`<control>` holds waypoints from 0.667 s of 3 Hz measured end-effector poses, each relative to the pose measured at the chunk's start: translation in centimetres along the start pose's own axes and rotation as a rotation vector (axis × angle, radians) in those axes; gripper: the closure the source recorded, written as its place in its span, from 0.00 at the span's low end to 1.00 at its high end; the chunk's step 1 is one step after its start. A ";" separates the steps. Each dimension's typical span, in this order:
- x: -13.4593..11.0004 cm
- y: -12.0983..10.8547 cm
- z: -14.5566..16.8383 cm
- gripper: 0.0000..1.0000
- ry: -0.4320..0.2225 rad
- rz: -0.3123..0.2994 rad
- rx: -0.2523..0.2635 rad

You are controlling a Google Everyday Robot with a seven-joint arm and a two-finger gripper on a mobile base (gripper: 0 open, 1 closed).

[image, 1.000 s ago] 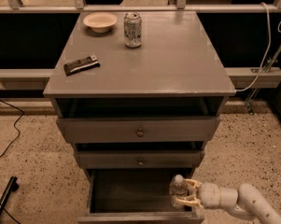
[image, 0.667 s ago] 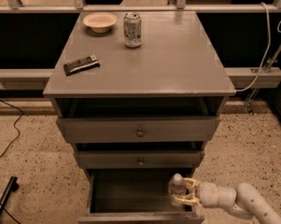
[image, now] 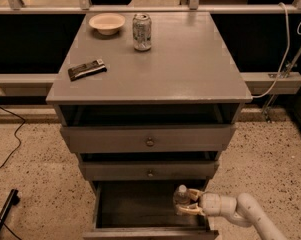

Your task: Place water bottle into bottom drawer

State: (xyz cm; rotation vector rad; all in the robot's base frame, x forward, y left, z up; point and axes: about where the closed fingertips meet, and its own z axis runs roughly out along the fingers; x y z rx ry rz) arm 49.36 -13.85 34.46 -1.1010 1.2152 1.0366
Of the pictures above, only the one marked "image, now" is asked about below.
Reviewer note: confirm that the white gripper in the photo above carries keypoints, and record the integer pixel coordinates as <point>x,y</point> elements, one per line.
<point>211,203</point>

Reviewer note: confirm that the clear plastic water bottle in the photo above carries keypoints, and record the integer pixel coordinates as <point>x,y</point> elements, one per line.
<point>181,198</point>

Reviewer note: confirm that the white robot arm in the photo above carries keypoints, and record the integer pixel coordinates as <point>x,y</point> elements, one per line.
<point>243,210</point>

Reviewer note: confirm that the grey middle drawer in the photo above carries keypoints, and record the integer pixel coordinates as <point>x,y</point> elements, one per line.
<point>134,171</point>

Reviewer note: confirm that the grey top drawer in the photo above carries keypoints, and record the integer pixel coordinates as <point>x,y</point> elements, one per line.
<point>147,139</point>

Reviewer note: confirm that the grey open bottom drawer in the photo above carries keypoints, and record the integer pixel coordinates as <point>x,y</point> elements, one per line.
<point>143,210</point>

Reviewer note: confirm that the grey wooden drawer cabinet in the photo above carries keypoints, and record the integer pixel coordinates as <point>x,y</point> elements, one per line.
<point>187,78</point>

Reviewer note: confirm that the black snack bar wrapper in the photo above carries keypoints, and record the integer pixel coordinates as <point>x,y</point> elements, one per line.
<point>86,69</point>

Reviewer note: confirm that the black metal floor stand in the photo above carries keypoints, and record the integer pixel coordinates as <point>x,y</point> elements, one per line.
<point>11,200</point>

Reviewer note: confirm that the silver soda can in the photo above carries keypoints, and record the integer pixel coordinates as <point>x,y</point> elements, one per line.
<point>141,27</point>

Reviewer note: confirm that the white paper bowl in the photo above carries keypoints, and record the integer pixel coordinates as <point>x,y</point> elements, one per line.
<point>107,23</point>

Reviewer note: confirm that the metal railing frame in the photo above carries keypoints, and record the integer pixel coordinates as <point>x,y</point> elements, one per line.
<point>85,6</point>

